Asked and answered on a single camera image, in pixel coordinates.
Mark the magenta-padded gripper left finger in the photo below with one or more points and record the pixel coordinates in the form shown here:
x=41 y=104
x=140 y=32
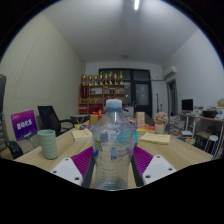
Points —
x=66 y=170

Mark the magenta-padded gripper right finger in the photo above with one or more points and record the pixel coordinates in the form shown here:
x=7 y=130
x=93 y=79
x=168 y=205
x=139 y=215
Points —
x=158 y=168

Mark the clear plastic water bottle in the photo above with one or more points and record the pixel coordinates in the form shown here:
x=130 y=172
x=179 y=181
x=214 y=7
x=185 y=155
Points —
x=113 y=150

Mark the pale yellow notebook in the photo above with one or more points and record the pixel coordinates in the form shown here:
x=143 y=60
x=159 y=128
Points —
x=155 y=138

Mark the pale green ribbed cup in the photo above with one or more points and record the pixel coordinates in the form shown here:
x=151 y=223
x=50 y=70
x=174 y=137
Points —
x=47 y=145

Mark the tan book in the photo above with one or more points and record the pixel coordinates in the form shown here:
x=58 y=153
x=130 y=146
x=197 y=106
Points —
x=81 y=134

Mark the orange book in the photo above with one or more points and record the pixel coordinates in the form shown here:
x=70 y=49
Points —
x=146 y=128

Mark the pink flowers in white pot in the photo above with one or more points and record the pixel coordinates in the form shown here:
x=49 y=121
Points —
x=160 y=121

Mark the small upright orange box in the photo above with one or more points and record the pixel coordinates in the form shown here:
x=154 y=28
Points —
x=140 y=118

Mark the black office chair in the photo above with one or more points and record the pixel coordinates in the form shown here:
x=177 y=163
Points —
x=48 y=118

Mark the black suitcase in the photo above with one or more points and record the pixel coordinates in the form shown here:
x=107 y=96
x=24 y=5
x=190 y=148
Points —
x=15 y=149

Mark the yellow gift box red ribbon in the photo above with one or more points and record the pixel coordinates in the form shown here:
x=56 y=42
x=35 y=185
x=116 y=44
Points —
x=94 y=119

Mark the white round stool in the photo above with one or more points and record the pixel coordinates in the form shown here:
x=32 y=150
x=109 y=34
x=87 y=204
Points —
x=211 y=141

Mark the purple sign board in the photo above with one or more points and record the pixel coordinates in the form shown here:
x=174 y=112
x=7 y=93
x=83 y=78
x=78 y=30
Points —
x=24 y=124

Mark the computer monitor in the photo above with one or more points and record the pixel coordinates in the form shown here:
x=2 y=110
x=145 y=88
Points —
x=187 y=104

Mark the cluttered wooden side desk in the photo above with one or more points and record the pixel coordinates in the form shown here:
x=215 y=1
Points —
x=208 y=119

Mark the black framed glass door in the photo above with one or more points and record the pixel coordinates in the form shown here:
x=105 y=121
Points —
x=142 y=95

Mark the wooden shelf unit with trophies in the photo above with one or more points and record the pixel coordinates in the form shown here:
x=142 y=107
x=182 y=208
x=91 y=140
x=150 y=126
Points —
x=100 y=95

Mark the dark brown-trimmed bag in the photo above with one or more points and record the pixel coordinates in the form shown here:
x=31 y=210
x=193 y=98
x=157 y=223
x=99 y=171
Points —
x=2 y=93

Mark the ceiling tube light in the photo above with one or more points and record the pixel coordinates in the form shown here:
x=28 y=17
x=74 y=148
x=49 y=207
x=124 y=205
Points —
x=136 y=4

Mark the white wall air conditioner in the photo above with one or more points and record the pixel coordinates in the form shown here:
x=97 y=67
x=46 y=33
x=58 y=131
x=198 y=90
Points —
x=170 y=71

